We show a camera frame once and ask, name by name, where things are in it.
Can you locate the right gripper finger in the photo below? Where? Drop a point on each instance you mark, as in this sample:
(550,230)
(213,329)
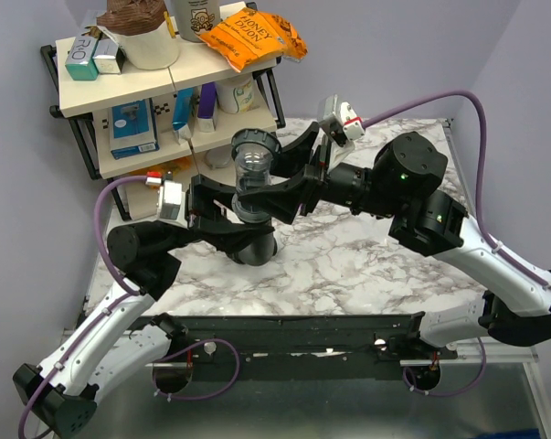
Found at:
(281,201)
(296,154)

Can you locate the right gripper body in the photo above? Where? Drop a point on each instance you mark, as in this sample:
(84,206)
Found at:
(318,172)

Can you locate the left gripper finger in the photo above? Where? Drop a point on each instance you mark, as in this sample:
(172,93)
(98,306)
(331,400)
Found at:
(208,189)
(230,237)

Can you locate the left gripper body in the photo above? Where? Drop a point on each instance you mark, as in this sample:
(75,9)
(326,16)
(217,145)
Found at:
(208,210)

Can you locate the grey tee pipe fitting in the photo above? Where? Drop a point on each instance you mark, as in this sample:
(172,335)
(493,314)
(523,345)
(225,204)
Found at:
(258,253)

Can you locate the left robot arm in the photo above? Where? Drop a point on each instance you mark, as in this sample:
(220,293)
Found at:
(65,388)

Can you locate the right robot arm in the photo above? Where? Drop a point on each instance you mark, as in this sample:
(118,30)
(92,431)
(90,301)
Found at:
(403,186)

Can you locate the orange snack bag lower shelf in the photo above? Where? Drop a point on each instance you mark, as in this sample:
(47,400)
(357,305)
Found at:
(176,166)

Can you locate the grey white item lower shelf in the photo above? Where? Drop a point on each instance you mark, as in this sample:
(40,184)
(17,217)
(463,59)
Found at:
(219,157)

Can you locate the purple white tube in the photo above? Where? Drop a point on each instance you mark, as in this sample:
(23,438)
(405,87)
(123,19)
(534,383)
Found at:
(207,108)

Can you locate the blue white tube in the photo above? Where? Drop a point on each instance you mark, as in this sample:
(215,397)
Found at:
(183,119)

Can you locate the white yellow cup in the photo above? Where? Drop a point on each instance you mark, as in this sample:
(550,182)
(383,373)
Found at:
(236,95)

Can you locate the blue razor box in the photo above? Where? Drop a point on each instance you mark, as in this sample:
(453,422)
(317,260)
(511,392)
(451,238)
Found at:
(132,129)

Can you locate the beige black shelf rack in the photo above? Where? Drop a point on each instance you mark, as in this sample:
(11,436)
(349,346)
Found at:
(85,104)

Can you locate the orange honey dijon chip bag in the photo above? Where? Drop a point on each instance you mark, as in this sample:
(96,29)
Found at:
(250,37)

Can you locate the silver white box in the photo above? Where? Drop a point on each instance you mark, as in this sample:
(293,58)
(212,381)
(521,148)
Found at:
(108,57)

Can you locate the white skull cup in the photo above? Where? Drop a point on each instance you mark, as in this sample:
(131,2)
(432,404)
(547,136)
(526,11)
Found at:
(195,17)

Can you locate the teal white box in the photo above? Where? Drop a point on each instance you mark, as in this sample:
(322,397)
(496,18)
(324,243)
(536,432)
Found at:
(79,63)

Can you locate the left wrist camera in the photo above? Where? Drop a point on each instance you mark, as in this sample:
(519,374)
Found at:
(171,203)

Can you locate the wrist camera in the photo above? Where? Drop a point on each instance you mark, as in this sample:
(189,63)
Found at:
(339,121)
(171,203)

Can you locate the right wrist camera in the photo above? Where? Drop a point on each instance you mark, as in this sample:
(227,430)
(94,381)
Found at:
(339,121)

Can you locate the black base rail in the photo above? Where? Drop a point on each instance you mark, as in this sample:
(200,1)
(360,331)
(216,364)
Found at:
(284,348)

